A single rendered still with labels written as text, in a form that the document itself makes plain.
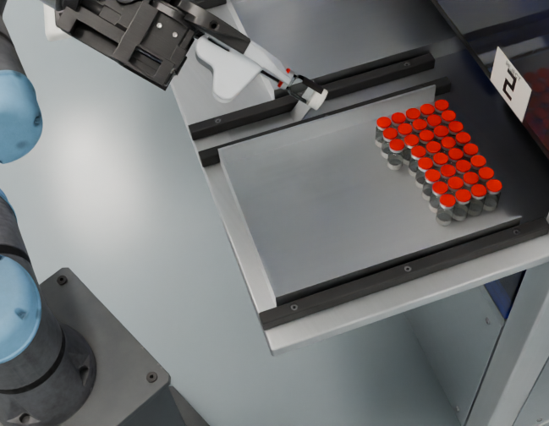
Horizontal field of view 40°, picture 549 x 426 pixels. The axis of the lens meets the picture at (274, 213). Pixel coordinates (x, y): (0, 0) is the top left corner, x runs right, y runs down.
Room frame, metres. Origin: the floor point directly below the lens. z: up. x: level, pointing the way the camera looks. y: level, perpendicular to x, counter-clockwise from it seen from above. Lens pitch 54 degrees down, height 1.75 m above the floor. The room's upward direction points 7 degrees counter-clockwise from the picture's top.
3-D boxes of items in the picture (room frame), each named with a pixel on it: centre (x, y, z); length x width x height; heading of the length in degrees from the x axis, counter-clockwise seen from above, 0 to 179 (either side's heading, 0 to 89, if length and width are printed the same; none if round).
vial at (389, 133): (0.70, -0.18, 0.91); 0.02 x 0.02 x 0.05
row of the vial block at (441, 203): (0.65, -0.21, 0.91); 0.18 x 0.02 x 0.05; 13
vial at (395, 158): (0.68, -0.18, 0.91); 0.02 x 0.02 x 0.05
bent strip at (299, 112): (0.78, -0.02, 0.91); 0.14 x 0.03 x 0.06; 103
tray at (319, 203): (0.63, -0.13, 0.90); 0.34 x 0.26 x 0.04; 103
